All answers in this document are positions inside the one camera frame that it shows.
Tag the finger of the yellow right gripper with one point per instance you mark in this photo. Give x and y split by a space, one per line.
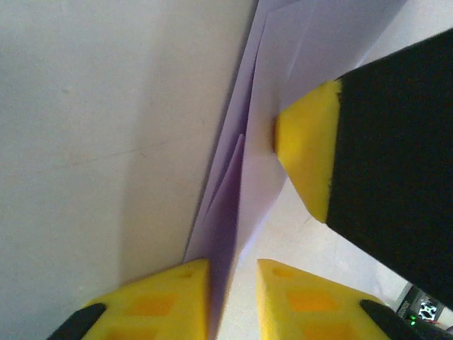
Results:
389 159

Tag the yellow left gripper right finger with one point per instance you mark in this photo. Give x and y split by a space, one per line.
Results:
311 304

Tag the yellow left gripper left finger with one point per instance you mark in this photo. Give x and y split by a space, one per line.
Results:
152 304

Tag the lavender paper sheet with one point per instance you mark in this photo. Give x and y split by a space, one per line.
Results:
262 53

